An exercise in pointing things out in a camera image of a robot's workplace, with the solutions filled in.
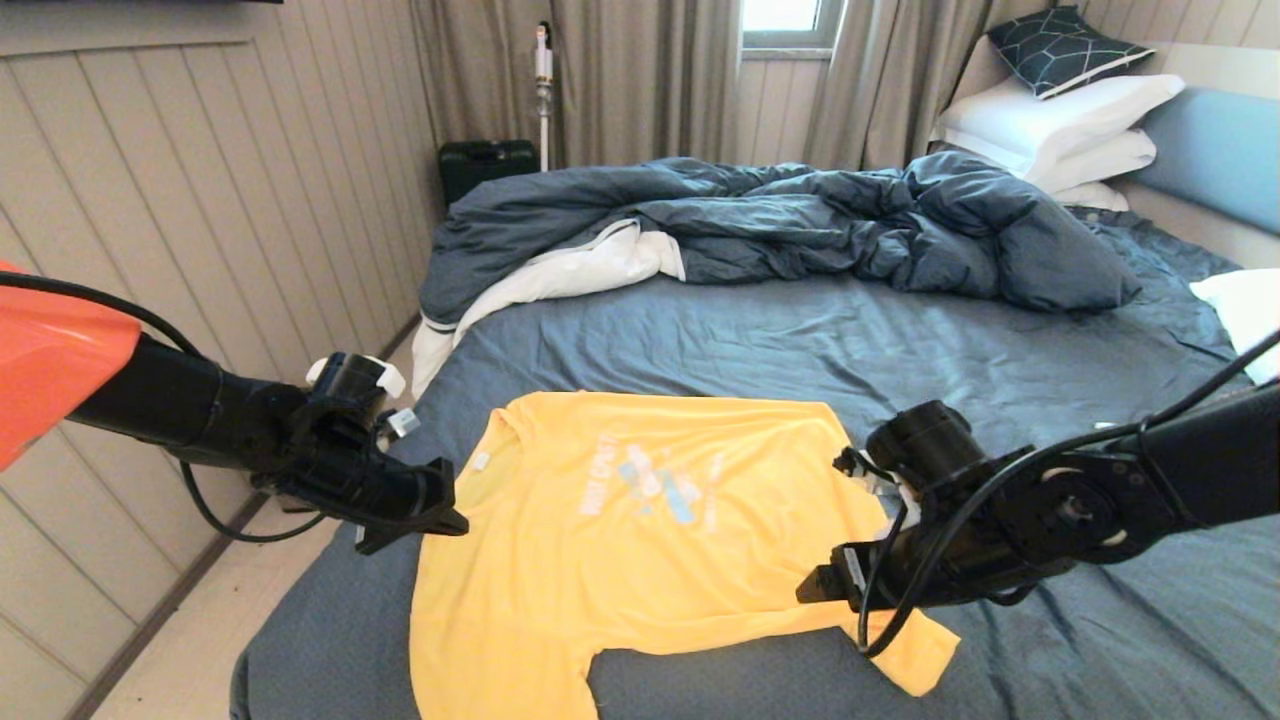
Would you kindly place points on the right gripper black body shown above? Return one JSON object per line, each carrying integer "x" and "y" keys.
{"x": 930, "y": 575}

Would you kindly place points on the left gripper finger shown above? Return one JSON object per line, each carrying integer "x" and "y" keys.
{"x": 445, "y": 520}
{"x": 395, "y": 538}

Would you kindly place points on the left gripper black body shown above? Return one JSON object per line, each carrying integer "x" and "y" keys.
{"x": 370, "y": 485}

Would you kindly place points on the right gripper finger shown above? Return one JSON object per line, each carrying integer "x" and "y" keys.
{"x": 822, "y": 578}
{"x": 820, "y": 592}

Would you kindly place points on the yellow printed t-shirt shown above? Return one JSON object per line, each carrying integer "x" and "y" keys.
{"x": 640, "y": 560}

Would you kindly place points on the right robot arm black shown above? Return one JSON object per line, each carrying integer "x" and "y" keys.
{"x": 1100, "y": 480}

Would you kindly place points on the grey-blue bed sheet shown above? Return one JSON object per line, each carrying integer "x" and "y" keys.
{"x": 1000, "y": 350}

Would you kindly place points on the dark green hard case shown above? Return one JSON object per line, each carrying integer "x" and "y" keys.
{"x": 480, "y": 168}

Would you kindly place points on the dark blue crumpled duvet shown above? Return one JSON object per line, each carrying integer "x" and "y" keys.
{"x": 800, "y": 218}

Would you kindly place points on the white stick vacuum cleaner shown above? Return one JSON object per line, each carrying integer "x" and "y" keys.
{"x": 544, "y": 68}

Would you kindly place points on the large white pillow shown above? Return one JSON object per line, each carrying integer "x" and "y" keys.
{"x": 1050, "y": 118}

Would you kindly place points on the beige curtain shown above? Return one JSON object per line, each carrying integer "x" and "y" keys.
{"x": 640, "y": 80}
{"x": 880, "y": 80}

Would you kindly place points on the blue headboard cushion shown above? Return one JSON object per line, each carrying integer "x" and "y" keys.
{"x": 1220, "y": 158}

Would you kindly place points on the dark patterned cushion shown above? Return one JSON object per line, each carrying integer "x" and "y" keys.
{"x": 1058, "y": 50}

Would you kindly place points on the beige headboard frame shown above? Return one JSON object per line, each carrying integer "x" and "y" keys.
{"x": 1200, "y": 228}

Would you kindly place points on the black wall screen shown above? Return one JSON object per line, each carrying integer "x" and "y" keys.
{"x": 100, "y": 1}

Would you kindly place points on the window with grey frame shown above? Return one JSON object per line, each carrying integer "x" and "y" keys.
{"x": 780, "y": 12}

